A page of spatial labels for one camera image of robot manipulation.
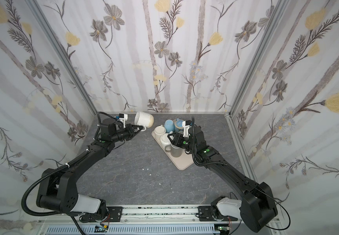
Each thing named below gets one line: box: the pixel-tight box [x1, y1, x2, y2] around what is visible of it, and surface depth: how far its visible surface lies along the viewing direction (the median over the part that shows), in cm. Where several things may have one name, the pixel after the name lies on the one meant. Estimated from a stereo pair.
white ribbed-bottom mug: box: [160, 132, 172, 152], surface depth 95 cm
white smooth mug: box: [154, 124, 167, 142], surface depth 102 cm
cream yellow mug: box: [134, 111, 155, 132], surface depth 84 cm
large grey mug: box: [165, 142, 184, 158], surface depth 97 cm
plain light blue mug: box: [164, 118, 175, 134], surface depth 103 cm
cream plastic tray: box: [151, 129, 195, 171], surface depth 95 cm
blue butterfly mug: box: [173, 117, 184, 132], surface depth 101 cm
